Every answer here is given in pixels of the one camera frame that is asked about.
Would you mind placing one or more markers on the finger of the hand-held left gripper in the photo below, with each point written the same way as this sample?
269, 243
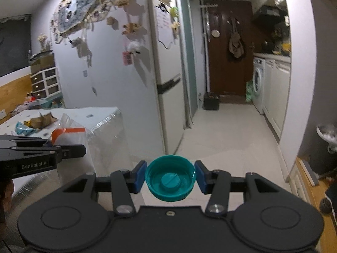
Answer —
21, 140
71, 151

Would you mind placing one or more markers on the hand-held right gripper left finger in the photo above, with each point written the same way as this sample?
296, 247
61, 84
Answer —
139, 176

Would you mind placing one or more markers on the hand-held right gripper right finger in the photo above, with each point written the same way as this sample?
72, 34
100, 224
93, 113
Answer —
201, 176

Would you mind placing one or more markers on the orange and white plastic packet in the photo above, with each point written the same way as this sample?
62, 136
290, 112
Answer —
69, 134

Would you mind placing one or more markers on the torn brown cardboard piece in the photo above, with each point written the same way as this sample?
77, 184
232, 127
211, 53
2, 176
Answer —
42, 121

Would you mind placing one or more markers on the teal bottle cap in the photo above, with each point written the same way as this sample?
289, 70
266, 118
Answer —
171, 181

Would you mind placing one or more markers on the teal packet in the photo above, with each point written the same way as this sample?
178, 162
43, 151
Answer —
25, 129

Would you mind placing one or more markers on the table with clear plastic cover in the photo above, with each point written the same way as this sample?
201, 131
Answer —
105, 126

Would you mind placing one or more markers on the white drawer unit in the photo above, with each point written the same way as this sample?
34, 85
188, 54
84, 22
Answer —
46, 83

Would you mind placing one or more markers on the black box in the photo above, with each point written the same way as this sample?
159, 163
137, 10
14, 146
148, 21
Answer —
211, 101

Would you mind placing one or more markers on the cardboard box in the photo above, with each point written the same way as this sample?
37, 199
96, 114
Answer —
42, 62

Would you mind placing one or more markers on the white refrigerator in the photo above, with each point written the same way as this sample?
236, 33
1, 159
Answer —
168, 84

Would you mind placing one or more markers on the green plastic bag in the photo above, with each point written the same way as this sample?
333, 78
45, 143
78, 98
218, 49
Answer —
249, 92

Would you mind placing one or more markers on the dried flower vase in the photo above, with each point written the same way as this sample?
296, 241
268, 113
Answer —
44, 42

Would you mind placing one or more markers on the brown wooden door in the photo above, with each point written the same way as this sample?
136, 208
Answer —
223, 71

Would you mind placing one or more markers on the white washing machine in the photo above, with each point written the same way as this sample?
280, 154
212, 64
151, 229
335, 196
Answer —
259, 84

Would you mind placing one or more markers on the white kitchen cabinets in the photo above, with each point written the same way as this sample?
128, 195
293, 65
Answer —
276, 97

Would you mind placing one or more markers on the white cabinet with wooden top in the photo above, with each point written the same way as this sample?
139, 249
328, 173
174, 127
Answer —
314, 197

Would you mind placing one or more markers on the frosted glass door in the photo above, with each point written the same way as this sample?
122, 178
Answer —
189, 58

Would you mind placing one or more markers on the black and white object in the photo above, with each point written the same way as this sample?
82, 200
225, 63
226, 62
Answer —
327, 200

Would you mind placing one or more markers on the hanging beige bag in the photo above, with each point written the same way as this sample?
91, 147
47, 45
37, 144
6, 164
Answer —
236, 43

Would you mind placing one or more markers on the round white door ornament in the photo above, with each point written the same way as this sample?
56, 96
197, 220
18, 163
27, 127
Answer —
216, 33

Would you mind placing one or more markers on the white paper sheet on refrigerator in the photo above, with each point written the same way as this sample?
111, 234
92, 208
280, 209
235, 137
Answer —
164, 26

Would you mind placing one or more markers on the green fridge magnet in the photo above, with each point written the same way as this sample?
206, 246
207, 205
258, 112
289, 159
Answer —
174, 11

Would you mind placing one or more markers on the white coat hook rack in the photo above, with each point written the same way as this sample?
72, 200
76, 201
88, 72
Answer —
209, 5

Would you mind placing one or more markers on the black range hood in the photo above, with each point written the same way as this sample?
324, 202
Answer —
266, 14

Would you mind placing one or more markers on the dark wall board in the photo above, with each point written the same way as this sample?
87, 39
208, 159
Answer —
14, 47

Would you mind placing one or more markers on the pink wall card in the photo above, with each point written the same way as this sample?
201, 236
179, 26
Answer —
127, 58

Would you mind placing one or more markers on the large woven wall hanging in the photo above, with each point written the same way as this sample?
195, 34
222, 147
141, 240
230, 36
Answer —
76, 10

